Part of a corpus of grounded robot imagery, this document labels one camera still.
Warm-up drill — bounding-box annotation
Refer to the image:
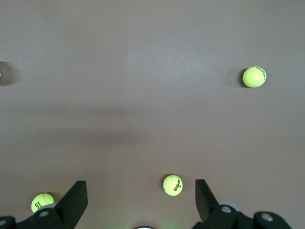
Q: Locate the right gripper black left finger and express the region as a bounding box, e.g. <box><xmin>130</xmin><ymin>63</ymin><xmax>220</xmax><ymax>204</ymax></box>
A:
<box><xmin>16</xmin><ymin>180</ymin><xmax>88</xmax><ymax>229</ymax></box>

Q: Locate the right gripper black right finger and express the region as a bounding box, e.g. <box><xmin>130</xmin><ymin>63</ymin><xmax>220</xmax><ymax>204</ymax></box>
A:
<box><xmin>190</xmin><ymin>178</ymin><xmax>254</xmax><ymax>229</ymax></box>

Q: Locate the yellow tennis ball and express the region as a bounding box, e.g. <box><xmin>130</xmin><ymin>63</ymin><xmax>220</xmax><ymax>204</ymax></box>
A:
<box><xmin>243</xmin><ymin>66</ymin><xmax>267</xmax><ymax>89</ymax></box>
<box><xmin>30</xmin><ymin>192</ymin><xmax>55</xmax><ymax>214</ymax></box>
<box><xmin>163</xmin><ymin>174</ymin><xmax>183</xmax><ymax>197</ymax></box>

